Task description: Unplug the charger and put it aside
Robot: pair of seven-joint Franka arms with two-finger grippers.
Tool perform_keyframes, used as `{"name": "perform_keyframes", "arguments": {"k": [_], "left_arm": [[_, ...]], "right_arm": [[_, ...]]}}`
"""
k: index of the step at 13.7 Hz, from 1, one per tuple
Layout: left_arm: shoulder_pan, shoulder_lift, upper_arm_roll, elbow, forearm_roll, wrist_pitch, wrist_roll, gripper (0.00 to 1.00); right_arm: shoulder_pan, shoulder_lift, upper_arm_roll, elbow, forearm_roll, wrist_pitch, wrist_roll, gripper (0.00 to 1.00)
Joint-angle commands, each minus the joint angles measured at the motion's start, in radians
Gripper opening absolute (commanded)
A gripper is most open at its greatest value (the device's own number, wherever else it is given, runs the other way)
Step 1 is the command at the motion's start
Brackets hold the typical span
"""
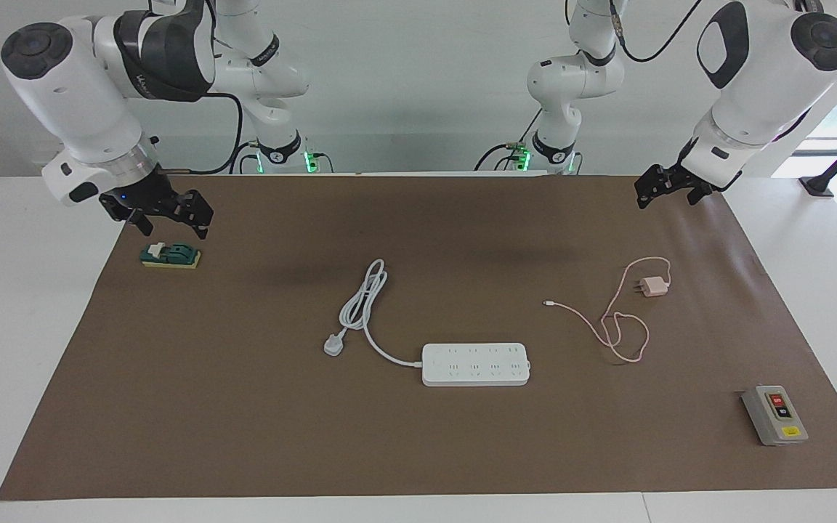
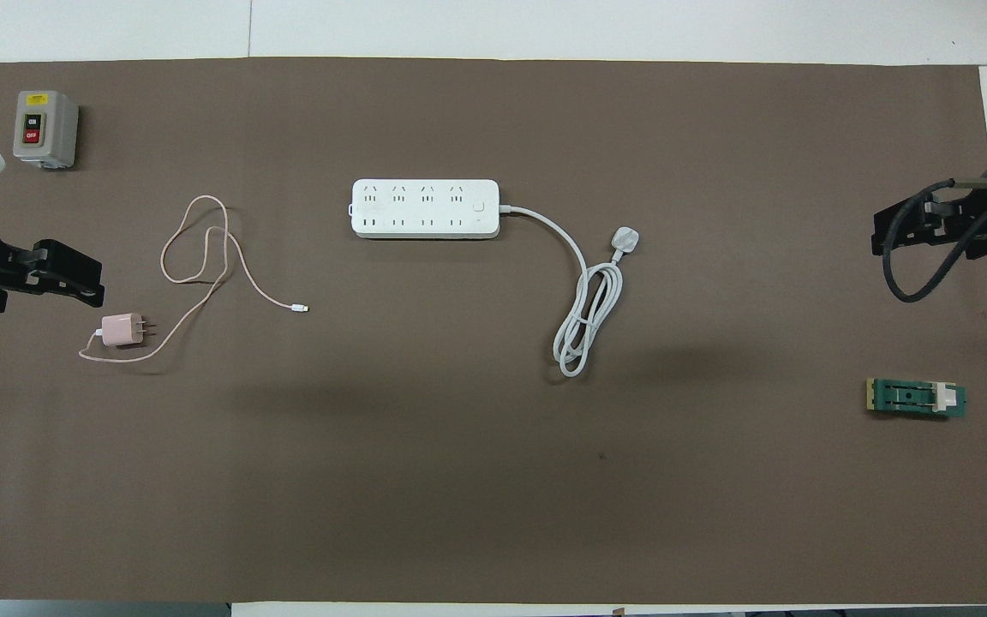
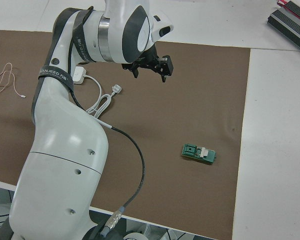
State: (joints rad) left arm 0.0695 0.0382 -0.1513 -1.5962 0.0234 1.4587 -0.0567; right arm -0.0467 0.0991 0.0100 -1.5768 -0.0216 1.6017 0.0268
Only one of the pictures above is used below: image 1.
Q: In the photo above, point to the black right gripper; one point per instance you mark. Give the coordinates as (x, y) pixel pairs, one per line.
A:
(153, 196)

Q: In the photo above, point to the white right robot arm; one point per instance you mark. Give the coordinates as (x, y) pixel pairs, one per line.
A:
(77, 94)

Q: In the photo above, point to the green knife switch yellow base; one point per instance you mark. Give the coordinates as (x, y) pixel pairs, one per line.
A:
(171, 256)

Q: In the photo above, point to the white power strip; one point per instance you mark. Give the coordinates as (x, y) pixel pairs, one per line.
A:
(473, 365)

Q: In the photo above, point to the brown paper mat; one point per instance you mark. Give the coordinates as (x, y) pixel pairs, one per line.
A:
(244, 421)

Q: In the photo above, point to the pink charger adapter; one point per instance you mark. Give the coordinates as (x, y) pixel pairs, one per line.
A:
(654, 287)

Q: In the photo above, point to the grey push button box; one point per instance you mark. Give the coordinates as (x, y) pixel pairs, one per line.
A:
(774, 415)

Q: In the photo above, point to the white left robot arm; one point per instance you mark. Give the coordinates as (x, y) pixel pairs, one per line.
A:
(760, 80)

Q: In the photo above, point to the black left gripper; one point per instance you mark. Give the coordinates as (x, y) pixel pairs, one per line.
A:
(673, 178)

